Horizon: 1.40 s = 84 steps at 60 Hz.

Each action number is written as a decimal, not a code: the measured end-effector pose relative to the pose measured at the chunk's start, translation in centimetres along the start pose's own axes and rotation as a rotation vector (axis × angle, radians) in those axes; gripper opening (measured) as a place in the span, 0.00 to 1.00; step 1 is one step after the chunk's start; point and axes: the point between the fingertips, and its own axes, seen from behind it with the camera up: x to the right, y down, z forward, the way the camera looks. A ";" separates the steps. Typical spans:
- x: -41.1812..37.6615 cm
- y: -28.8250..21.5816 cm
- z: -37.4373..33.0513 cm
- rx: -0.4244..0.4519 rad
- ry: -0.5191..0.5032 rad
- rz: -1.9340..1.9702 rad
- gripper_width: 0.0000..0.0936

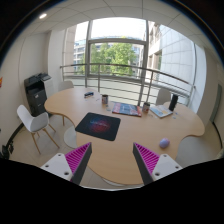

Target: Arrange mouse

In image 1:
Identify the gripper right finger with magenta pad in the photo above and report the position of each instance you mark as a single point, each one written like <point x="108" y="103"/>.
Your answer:
<point x="152" y="166"/>

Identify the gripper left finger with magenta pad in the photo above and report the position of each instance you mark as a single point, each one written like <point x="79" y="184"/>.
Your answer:
<point x="70" y="166"/>

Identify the lilac computer mouse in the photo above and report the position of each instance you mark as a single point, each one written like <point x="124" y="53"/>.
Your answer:
<point x="164" y="143"/>

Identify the black mouse pad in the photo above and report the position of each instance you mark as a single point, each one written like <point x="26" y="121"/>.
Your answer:
<point x="100" y="126"/>

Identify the wooden round table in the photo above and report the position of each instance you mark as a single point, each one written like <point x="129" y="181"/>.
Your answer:
<point x="114" y="160"/>

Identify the light open magazine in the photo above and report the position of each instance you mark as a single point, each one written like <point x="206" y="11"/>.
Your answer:
<point x="161" y="111"/>

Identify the white chair wooden legs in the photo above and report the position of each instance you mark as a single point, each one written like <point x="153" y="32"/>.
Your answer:
<point x="34" y="124"/>

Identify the red printed can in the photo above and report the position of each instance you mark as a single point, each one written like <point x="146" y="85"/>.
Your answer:
<point x="146" y="106"/>

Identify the black cylindrical speaker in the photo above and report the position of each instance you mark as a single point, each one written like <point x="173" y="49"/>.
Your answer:
<point x="173" y="102"/>

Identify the red and blue book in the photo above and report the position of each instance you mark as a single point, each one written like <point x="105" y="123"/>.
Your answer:
<point x="127" y="109"/>

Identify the white chair at right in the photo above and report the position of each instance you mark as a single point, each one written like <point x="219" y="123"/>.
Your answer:
<point x="163" y="96"/>

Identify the small dark box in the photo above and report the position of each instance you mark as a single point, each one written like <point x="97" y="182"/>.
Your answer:
<point x="88" y="94"/>

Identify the dark printed mug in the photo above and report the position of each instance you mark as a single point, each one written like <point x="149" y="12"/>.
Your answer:
<point x="105" y="99"/>

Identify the white chair behind table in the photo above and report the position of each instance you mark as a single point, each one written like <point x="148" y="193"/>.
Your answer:
<point x="65" y="85"/>

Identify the black office printer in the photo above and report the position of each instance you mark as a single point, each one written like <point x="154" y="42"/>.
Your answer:
<point x="36" y="92"/>

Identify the metal balcony railing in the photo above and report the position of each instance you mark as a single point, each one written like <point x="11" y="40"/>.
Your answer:
<point x="125" y="82"/>

